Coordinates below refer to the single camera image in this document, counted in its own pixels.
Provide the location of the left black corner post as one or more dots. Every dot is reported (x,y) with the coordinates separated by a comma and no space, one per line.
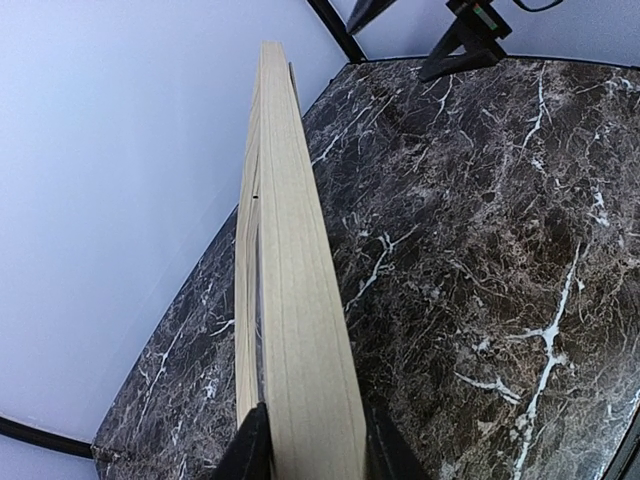
(44,439)

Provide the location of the black corner post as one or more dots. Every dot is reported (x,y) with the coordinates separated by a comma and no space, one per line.
(332,21)
(44,439)

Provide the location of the right black corner post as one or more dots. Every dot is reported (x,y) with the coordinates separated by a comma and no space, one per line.
(332,21)

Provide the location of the wooden picture frame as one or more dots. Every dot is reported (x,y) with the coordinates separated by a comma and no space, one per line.
(292,349)

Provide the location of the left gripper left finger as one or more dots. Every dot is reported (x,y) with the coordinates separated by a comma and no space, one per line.
(248,455)

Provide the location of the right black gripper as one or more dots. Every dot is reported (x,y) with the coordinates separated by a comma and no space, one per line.
(468,44)

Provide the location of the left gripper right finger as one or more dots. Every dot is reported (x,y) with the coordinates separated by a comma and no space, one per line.
(388,454)

